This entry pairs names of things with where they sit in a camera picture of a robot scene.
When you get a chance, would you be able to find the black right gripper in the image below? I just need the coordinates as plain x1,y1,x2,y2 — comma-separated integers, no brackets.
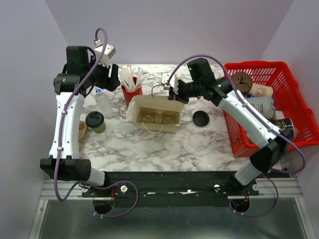
167,79,202,105

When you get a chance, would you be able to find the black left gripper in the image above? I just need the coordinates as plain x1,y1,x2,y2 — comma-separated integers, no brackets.
84,55,121,92

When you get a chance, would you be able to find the beige paper takeout bag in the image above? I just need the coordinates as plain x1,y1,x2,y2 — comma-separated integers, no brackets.
126,94,184,134

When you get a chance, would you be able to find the black plastic cup lid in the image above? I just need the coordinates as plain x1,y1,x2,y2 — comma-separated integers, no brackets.
85,111,104,128

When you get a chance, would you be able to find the green paper coffee cup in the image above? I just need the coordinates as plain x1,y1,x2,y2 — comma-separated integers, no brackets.
90,120,106,133

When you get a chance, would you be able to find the brown cardboard cup carrier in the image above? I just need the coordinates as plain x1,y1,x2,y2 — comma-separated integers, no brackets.
137,107,180,124
78,120,88,152

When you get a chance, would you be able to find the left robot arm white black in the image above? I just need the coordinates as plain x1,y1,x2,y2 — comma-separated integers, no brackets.
40,45,120,197

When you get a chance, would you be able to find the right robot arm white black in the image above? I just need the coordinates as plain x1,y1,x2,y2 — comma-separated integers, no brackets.
161,54,293,195

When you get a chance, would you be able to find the white wrapped straws bundle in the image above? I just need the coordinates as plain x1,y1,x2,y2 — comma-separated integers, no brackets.
119,66,146,92

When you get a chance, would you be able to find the red plastic cup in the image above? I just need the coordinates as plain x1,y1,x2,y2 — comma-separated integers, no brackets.
120,76,143,106

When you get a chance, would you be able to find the clear plastic water bottle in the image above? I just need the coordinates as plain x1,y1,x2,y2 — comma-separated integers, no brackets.
94,88,114,119

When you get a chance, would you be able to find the beige printed paper cup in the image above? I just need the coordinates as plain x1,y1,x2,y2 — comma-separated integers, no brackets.
249,83,274,97

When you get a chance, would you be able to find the grey printed snack bag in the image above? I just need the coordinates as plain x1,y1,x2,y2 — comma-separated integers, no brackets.
247,96,275,120

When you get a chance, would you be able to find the red plastic basket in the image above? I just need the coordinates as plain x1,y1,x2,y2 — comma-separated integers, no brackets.
223,61,319,157

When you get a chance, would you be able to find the black printed can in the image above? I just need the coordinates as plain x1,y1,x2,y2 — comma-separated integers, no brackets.
271,118,299,140

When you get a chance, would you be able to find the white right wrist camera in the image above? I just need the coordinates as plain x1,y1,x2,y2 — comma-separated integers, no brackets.
161,73,178,95

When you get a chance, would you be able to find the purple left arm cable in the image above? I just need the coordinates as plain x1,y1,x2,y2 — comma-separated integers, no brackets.
53,27,139,218

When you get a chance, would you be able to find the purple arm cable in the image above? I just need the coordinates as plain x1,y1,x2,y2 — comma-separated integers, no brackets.
164,54,306,217
53,27,139,218

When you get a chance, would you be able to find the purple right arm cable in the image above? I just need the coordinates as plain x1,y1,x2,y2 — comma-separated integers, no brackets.
164,54,306,217

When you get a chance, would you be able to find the black mounting rail base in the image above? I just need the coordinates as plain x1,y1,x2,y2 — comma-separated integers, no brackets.
82,171,259,208

